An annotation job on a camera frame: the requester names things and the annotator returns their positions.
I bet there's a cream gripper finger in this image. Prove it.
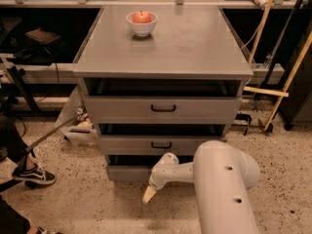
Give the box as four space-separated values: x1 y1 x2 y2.
142 185 156 204

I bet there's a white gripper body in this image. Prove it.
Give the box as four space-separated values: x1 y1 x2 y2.
149 152 179 190

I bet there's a grey bottom drawer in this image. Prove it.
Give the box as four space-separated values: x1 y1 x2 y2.
106 155 193 182

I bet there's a grey drawer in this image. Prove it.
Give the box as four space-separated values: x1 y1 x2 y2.
84 96 242 124
98 136 226 155
106 155 193 182

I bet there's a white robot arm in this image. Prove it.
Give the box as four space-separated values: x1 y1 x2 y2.
142 140 260 234

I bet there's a grey middle drawer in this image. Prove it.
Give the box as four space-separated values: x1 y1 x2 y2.
98 136 226 155

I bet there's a grey drawer cabinet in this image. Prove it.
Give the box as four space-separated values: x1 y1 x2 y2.
72 4 254 182

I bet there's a grey top drawer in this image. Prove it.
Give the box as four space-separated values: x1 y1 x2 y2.
84 96 242 124

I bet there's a clear plastic bag with items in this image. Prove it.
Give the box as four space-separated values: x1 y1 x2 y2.
55 86 98 146

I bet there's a grey metal rod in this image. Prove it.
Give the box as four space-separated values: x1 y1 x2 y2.
24 116 76 154

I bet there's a black skate shoe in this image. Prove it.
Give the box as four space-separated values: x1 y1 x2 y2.
12 165 56 186

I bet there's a white ceramic bowl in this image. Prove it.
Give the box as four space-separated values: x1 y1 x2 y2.
126 12 158 37

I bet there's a person leg in black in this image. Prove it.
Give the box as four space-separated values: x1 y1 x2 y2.
0 115 27 164

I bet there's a red apple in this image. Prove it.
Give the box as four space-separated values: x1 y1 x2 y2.
133 11 152 23

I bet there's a wooden frame stand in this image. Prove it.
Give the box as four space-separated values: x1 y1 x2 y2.
244 0 312 133

